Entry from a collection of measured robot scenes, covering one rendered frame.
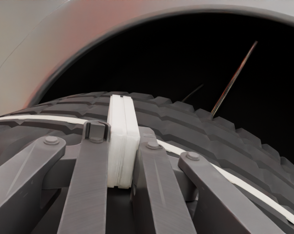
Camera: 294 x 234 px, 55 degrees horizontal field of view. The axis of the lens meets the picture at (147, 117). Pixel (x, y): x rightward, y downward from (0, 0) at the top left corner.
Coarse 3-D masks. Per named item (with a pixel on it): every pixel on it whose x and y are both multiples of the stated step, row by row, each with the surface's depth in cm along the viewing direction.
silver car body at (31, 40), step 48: (0, 0) 55; (48, 0) 51; (96, 0) 46; (144, 0) 44; (192, 0) 41; (240, 0) 39; (288, 0) 38; (0, 48) 57; (48, 48) 51; (0, 96) 57
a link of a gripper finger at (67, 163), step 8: (72, 152) 12; (64, 160) 12; (72, 160) 12; (56, 168) 12; (64, 168) 12; (72, 168) 12; (48, 176) 12; (56, 176) 12; (64, 176) 12; (48, 184) 12; (56, 184) 12; (64, 184) 12
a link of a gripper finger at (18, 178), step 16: (32, 144) 11; (48, 144) 11; (64, 144) 12; (16, 160) 10; (32, 160) 10; (48, 160) 10; (0, 176) 9; (16, 176) 9; (32, 176) 9; (0, 192) 8; (16, 192) 8; (32, 192) 9; (48, 192) 12; (0, 208) 8; (16, 208) 9; (32, 208) 10; (48, 208) 11; (0, 224) 8; (16, 224) 9; (32, 224) 10
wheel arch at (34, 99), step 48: (96, 48) 52; (144, 48) 76; (192, 48) 74; (240, 48) 70; (288, 48) 66; (48, 96) 59; (192, 96) 77; (240, 96) 73; (288, 96) 70; (288, 144) 72
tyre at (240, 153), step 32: (96, 96) 34; (128, 96) 33; (0, 128) 21; (32, 128) 20; (64, 128) 21; (160, 128) 24; (192, 128) 27; (224, 128) 30; (0, 160) 17; (224, 160) 22; (256, 160) 26; (64, 192) 15; (128, 192) 15; (288, 192) 23; (128, 224) 14; (288, 224) 18
